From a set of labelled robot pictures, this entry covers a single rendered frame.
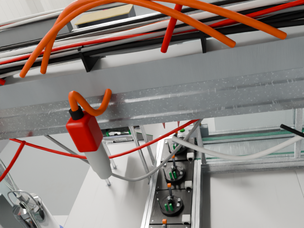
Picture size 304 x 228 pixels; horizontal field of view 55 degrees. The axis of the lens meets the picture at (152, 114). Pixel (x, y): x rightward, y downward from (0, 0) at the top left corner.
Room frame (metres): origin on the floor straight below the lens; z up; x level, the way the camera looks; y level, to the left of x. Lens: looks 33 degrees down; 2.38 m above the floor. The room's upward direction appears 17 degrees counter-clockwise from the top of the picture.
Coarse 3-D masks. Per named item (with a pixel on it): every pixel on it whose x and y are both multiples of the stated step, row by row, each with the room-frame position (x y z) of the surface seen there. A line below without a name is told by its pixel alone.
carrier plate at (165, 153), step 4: (164, 140) 1.75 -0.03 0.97; (168, 140) 1.74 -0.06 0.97; (188, 140) 1.67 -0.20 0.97; (192, 140) 1.66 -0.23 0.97; (164, 144) 1.71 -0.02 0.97; (164, 148) 1.66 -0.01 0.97; (188, 148) 1.59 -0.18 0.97; (164, 152) 1.62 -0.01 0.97; (168, 152) 1.61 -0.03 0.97; (184, 152) 1.56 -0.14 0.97; (188, 152) 1.54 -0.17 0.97; (164, 156) 1.58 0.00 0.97; (176, 156) 1.54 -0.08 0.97; (180, 156) 1.53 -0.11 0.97; (184, 156) 1.52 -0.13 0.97; (160, 160) 1.55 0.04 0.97; (172, 160) 1.52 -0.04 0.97; (176, 160) 1.51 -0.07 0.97; (180, 160) 1.50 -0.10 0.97; (184, 160) 1.49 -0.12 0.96
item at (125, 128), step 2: (134, 126) 1.61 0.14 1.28; (136, 126) 1.63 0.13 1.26; (110, 128) 1.59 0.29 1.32; (112, 128) 1.59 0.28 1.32; (114, 128) 1.58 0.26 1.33; (116, 128) 1.57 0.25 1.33; (118, 128) 1.56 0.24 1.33; (120, 128) 1.56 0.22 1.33; (122, 128) 1.55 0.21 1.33; (124, 128) 1.54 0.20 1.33; (126, 128) 1.54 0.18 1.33; (128, 128) 1.54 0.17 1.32; (110, 130) 1.59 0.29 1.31; (112, 130) 1.58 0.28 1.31; (114, 130) 1.57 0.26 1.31; (116, 130) 1.57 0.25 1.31; (118, 130) 1.56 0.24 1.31; (120, 130) 1.55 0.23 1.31; (122, 130) 1.55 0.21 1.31; (124, 130) 1.54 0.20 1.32; (126, 130) 1.53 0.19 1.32
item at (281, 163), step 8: (248, 160) 1.32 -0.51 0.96; (256, 160) 1.30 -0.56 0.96; (264, 160) 1.28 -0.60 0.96; (272, 160) 1.27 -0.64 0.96; (280, 160) 1.25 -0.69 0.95; (288, 160) 1.24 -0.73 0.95; (208, 168) 1.40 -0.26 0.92; (216, 168) 1.38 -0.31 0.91; (224, 168) 1.36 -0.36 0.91; (232, 168) 1.35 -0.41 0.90; (240, 168) 1.33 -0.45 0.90; (248, 168) 1.32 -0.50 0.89; (256, 168) 1.30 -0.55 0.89; (264, 168) 1.29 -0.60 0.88; (272, 168) 1.27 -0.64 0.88; (280, 168) 1.25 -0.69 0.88; (288, 168) 1.24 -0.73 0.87
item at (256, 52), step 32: (0, 32) 1.23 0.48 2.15; (32, 32) 1.18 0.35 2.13; (64, 32) 1.14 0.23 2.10; (256, 32) 0.50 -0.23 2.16; (288, 32) 0.46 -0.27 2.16; (96, 64) 0.58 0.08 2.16; (128, 64) 0.53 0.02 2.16; (160, 64) 0.51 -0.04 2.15; (192, 64) 0.49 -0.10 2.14; (224, 64) 0.47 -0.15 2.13; (256, 64) 0.46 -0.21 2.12; (288, 64) 0.44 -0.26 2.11; (0, 96) 0.63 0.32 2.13; (32, 96) 0.61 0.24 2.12; (64, 96) 0.58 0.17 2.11
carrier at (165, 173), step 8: (160, 168) 1.47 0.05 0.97; (168, 168) 1.43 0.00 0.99; (176, 168) 1.41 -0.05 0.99; (184, 168) 1.41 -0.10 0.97; (192, 168) 1.39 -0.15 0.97; (160, 176) 1.40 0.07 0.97; (168, 176) 1.36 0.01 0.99; (176, 176) 1.33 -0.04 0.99; (184, 176) 1.33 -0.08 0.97; (192, 176) 1.32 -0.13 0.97; (160, 184) 1.33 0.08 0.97; (176, 184) 1.29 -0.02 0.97; (184, 184) 1.28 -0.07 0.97; (192, 184) 1.26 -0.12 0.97
